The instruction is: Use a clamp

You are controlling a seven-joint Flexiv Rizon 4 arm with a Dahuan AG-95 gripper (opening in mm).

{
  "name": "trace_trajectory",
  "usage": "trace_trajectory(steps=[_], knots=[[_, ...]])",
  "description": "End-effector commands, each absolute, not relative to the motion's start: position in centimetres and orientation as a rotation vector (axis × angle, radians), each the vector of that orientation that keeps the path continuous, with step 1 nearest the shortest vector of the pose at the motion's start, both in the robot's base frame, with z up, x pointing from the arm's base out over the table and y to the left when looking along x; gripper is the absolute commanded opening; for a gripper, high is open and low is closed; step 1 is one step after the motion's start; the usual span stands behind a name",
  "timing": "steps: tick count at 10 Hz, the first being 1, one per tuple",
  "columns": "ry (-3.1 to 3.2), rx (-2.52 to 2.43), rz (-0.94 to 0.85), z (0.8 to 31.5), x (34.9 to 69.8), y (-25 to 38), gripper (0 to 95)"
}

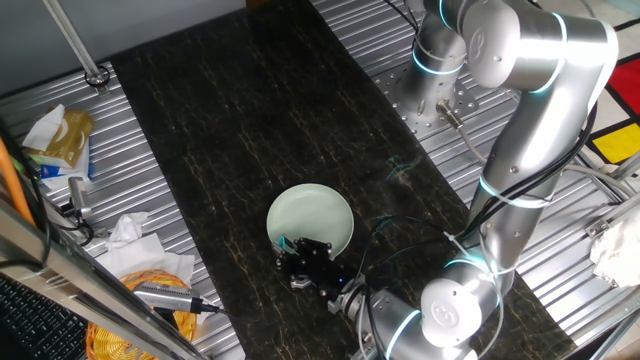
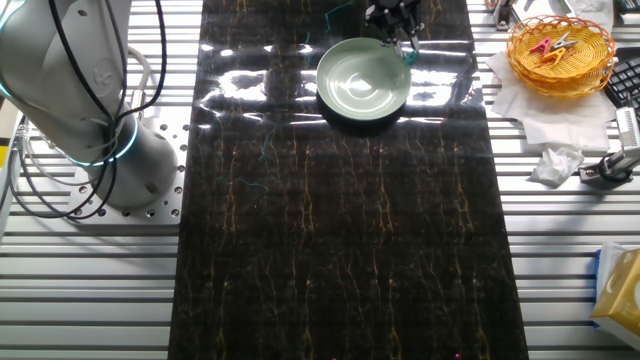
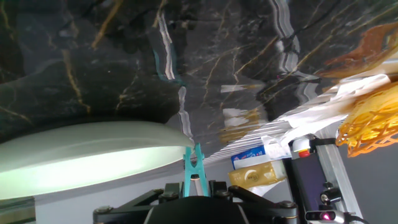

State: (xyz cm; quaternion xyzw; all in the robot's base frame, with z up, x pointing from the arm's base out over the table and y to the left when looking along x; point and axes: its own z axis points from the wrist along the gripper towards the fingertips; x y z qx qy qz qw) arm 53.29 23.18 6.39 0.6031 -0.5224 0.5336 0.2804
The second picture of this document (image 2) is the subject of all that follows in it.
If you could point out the pink plastic clothespin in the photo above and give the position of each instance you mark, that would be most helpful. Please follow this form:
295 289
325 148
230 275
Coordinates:
542 47

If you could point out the yellow wicker basket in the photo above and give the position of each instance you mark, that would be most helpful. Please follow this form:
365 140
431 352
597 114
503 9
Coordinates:
575 75

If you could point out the black marble pattern mat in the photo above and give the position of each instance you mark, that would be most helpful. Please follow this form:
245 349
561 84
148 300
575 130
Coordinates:
350 250

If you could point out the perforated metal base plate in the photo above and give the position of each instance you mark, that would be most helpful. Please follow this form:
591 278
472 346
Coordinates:
170 200

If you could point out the black keyboard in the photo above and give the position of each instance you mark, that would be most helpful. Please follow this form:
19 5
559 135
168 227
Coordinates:
625 80

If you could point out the crumpled white tissue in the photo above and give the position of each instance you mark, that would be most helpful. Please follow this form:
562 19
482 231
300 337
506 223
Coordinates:
555 167

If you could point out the blue white tissue pack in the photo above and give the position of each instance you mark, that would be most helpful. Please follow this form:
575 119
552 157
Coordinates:
607 265

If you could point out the gold tissue box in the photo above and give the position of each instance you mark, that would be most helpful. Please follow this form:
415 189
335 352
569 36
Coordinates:
622 295

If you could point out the flat white paper napkin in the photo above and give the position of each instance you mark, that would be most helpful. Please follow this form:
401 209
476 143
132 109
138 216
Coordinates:
550 120

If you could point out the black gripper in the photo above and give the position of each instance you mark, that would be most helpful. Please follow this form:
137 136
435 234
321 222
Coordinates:
392 12

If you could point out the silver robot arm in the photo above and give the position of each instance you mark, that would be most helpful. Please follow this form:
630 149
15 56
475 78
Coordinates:
75 75

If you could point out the grey metal bracket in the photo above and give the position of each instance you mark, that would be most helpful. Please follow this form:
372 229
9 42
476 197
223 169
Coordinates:
502 15

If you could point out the silver camera on mount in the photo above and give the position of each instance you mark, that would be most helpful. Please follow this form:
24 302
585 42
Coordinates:
627 130

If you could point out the grey plastic clothespin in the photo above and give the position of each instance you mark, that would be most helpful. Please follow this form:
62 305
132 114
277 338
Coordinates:
562 42

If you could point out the orange plastic clothespin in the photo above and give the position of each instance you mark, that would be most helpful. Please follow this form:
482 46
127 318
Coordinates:
554 56

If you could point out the teal plastic clothespin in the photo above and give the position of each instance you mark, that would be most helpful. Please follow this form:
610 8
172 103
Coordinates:
410 57

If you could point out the pale green round plate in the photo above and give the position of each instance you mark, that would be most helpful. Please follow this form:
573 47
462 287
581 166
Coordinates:
362 85

